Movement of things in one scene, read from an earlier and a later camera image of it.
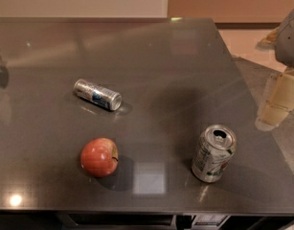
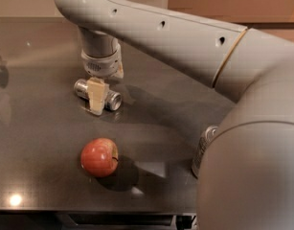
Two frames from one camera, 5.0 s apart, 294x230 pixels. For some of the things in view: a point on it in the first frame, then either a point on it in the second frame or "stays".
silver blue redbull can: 98,94 stays
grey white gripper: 289,42 -> 101,65
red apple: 100,157 stays
